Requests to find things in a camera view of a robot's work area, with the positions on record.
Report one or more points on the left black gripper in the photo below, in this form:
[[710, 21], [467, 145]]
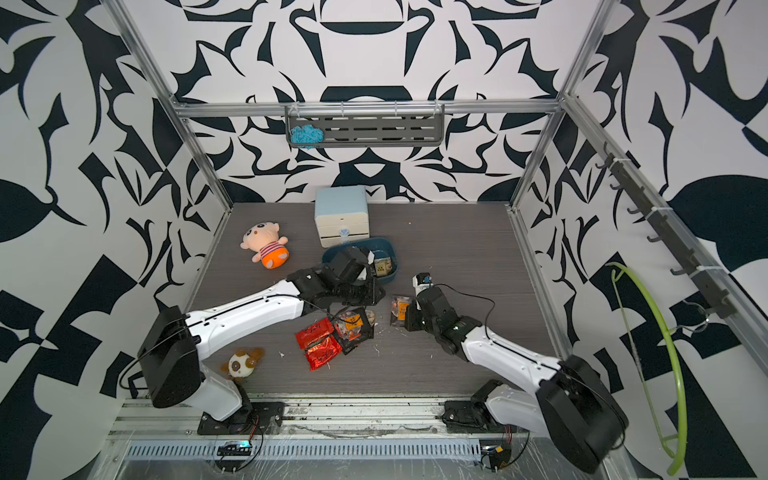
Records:
[[370, 286]]

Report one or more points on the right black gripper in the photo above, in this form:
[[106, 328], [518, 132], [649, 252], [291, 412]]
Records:
[[410, 309]]

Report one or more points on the orange label tea bag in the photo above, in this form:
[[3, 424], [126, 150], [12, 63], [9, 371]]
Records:
[[353, 327], [399, 309]]

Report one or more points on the yellow label tea bag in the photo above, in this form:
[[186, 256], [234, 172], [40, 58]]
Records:
[[383, 266]]

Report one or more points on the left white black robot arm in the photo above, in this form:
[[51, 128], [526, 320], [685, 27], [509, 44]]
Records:
[[172, 356]]

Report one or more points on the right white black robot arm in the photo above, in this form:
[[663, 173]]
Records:
[[571, 404]]

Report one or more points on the teal plastic storage box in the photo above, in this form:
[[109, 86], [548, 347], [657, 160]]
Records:
[[378, 246]]

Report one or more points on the upper red tea bag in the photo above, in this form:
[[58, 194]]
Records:
[[314, 333]]

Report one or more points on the red tea bag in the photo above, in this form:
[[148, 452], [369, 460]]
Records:
[[314, 333], [322, 352]]

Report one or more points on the lower red tea bag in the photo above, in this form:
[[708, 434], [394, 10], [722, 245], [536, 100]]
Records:
[[322, 352]]

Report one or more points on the white blue drawer cabinet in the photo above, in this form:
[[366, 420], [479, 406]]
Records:
[[341, 215]]

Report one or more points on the pink plush doll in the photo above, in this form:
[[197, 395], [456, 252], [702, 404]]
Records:
[[268, 245]]

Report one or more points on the brown white plush toy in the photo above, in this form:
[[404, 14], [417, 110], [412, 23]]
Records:
[[242, 363]]

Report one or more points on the blue scrunchie bundle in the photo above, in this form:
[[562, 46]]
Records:
[[306, 136]]

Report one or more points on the right controller board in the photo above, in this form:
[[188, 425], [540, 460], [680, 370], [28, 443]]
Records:
[[495, 457]]

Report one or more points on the controller board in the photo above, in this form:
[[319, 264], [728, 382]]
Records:
[[495, 457], [235, 449]]

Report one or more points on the left controller board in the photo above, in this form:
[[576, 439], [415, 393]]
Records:
[[235, 449]]

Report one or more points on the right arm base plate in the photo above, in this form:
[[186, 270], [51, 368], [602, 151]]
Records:
[[467, 416]]

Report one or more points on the grey wall shelf rack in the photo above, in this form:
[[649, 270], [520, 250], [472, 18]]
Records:
[[371, 125]]

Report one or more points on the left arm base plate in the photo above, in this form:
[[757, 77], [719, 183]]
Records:
[[263, 415]]

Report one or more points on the white cable duct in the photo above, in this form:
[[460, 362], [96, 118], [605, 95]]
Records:
[[311, 449]]

